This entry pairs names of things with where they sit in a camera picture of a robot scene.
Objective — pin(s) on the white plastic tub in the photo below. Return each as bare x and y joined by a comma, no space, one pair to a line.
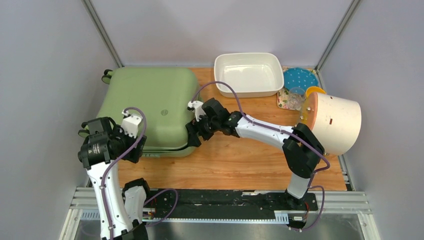
250,74

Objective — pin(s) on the cream cylindrical container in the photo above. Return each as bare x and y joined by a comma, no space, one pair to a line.
337,124

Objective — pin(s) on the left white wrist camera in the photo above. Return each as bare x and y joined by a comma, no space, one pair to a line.
130,124

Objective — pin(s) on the transparent orange disc lid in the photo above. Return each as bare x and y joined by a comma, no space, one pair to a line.
307,112

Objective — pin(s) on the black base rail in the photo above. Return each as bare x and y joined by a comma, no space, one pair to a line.
226,204

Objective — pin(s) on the green hard-shell suitcase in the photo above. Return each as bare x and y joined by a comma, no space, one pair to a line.
162,94

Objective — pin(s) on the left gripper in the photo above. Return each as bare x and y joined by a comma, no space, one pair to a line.
136,153

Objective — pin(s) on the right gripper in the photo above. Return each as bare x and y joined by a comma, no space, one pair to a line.
193,129

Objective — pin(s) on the yellow bowl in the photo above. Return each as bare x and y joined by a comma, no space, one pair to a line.
314,89

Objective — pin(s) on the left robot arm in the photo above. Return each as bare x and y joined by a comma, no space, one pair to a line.
120,209

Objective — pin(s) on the blue dotted plate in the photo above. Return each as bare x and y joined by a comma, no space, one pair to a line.
298,77

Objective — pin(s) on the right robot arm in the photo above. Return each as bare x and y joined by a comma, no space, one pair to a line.
302,150

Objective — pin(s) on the clear drinking glass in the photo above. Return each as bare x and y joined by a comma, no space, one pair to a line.
296,98

